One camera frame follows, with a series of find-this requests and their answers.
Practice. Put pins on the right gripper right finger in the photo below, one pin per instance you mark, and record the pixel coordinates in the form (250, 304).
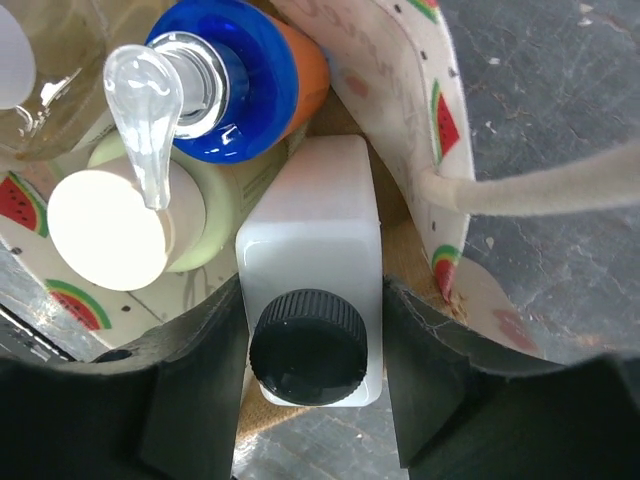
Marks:
(467, 407)

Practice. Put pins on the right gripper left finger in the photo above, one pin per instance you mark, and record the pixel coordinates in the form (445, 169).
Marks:
(165, 406)

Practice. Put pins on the green bottle cream cap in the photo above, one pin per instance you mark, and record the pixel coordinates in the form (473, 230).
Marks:
(102, 229)

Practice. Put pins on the orange bottle blue pump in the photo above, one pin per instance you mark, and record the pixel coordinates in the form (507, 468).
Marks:
(221, 81)

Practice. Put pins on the white bottle black cap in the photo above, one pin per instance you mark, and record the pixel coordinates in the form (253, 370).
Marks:
(310, 266)

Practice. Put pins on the clear yellow liquid bottle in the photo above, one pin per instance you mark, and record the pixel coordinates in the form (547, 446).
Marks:
(52, 58)

